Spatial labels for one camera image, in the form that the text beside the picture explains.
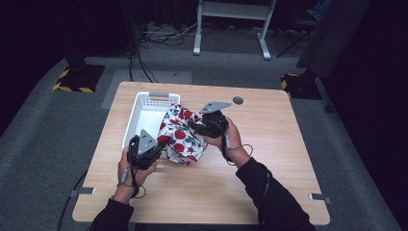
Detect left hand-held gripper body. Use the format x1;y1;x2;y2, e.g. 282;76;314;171
127;128;162;170

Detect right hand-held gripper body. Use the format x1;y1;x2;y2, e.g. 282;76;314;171
198;101;233;139

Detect white red floral shirt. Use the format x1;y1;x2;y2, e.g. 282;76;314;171
156;103;209;167

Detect white plastic basket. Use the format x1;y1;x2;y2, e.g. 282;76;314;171
121;90;181;159

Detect person's right hand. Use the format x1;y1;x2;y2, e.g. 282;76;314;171
205;116;243;158

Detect person's left hand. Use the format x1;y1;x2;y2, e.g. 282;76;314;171
117;147;158;195

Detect black yellow striped stand base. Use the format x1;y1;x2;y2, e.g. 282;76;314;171
280;72;323;100
52;64;106;94

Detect black tripod legs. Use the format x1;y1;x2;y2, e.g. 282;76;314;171
272;18;317;59

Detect grey hanging panel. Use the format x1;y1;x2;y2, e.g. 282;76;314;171
295;0;373;79

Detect right hand-held gripper cable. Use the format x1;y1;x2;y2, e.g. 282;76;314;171
220;126;273;231

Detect hand-held gripper cable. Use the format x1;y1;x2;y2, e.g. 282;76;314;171
116;160;147;200
220;126;273;231

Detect left hand-held gripper cable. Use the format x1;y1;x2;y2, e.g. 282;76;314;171
116;160;147;200

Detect grey metal table bracket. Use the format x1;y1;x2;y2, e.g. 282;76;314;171
308;192;332;205
69;187;96;197

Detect black floor cable pair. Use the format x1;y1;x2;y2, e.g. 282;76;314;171
128;47;159;84

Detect long black floor cable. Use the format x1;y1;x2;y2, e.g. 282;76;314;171
58;171;89;231

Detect bundle of floor cables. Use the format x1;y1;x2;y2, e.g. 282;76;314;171
140;20;222;49

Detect white desk frame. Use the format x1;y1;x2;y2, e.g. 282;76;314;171
192;0;277;61

